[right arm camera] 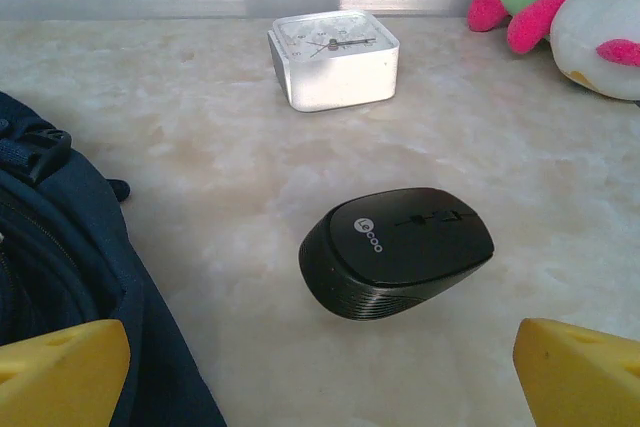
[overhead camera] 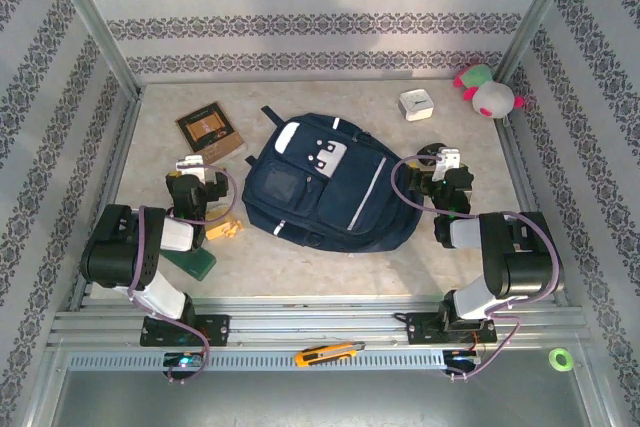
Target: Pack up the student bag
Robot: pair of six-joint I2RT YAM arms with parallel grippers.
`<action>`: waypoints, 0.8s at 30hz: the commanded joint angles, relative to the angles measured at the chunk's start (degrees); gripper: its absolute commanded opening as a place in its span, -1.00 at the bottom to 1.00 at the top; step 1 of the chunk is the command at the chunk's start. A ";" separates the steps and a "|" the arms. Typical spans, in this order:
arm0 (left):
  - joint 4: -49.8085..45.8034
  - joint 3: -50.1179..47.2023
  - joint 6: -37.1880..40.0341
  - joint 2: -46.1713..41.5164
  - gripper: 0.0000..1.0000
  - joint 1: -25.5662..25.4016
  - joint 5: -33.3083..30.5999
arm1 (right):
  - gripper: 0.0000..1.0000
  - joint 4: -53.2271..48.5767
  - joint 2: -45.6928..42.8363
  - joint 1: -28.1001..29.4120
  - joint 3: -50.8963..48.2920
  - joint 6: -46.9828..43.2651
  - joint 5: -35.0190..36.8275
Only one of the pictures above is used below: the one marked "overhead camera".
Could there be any yellow wooden block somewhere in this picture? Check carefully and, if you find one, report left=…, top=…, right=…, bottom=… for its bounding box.
left=204, top=210, right=245, bottom=242

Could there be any brown paperback book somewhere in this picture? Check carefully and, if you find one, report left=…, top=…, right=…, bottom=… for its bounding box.
left=175, top=101, right=248, bottom=166

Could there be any green hardcover notebook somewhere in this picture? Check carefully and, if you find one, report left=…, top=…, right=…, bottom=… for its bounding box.
left=160, top=241, right=218, bottom=282

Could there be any navy blue backpack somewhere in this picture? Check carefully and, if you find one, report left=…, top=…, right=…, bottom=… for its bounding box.
left=241, top=105, right=425, bottom=254

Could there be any black computer mouse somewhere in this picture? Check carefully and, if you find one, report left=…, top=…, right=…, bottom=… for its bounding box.
left=417, top=142, right=448, bottom=164

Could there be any white square alarm clock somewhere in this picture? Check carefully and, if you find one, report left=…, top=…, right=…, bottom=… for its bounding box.
left=398, top=88, right=435, bottom=122

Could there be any grey pink green plush toy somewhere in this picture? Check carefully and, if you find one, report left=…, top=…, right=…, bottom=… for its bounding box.
left=453, top=63, right=527, bottom=120

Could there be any green tape roll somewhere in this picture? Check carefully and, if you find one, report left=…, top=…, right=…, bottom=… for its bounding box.
left=548, top=348, right=575, bottom=372

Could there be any yellow utility knife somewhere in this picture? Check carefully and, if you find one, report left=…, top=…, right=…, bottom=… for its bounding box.
left=294, top=341, right=366, bottom=368

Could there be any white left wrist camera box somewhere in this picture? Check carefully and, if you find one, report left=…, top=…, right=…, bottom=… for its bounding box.
left=175, top=154, right=217, bottom=181

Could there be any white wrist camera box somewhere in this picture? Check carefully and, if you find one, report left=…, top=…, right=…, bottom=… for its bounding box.
left=435, top=147, right=462, bottom=172
left=175, top=154, right=217, bottom=181

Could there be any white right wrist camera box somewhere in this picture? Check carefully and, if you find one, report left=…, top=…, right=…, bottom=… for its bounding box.
left=435, top=147, right=462, bottom=172

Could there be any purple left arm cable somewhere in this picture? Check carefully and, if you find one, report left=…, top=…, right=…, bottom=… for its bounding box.
left=127, top=165, right=239, bottom=386

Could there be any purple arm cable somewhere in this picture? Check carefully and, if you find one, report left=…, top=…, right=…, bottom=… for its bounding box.
left=127, top=165, right=239, bottom=386
left=391, top=154, right=562, bottom=382

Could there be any aluminium table side rail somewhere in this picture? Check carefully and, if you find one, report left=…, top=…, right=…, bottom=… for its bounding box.
left=492, top=111, right=571, bottom=306
left=69, top=89, right=145, bottom=311

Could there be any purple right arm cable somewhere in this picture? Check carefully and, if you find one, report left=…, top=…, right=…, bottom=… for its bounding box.
left=391, top=154, right=562, bottom=382

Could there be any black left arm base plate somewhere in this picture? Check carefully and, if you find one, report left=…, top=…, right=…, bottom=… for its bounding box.
left=139, top=314, right=231, bottom=348

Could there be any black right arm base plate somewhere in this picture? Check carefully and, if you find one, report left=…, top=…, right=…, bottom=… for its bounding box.
left=394, top=311, right=499, bottom=347

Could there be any grey perforated cable tray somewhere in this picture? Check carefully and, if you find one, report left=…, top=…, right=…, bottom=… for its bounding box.
left=67, top=350, right=446, bottom=372

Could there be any aluminium mounting rail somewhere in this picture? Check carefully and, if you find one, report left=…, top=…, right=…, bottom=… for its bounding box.
left=47, top=296, right=594, bottom=348

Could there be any aluminium frame post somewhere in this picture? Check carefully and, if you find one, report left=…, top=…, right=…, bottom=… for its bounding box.
left=39, top=0, right=142, bottom=98
left=492, top=0, right=586, bottom=83

